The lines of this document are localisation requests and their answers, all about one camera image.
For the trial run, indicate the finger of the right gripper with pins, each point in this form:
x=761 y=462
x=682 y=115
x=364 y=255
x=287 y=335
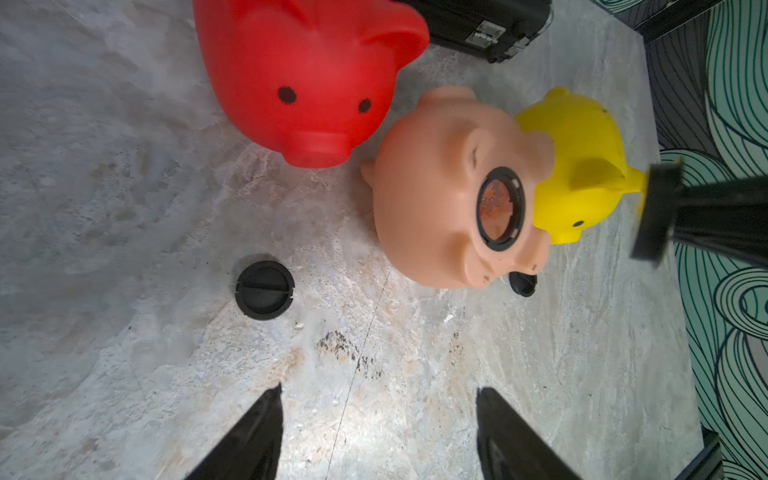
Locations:
x=727 y=218

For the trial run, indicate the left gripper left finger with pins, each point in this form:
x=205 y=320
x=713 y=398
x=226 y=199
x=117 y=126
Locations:
x=251 y=448

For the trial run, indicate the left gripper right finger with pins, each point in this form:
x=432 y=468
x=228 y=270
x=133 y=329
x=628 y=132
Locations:
x=508 y=448

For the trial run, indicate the pink piggy bank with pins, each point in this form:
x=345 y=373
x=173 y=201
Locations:
x=453 y=192

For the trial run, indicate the black plug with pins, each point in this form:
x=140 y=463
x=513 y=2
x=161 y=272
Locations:
x=523 y=284
x=663 y=187
x=264 y=290

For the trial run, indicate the yellow piggy bank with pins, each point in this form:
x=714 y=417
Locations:
x=590 y=175

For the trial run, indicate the red piggy bank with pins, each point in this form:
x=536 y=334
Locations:
x=310 y=80

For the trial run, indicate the black plug front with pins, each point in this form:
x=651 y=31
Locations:
x=523 y=284

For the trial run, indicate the black case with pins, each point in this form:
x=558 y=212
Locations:
x=494 y=30

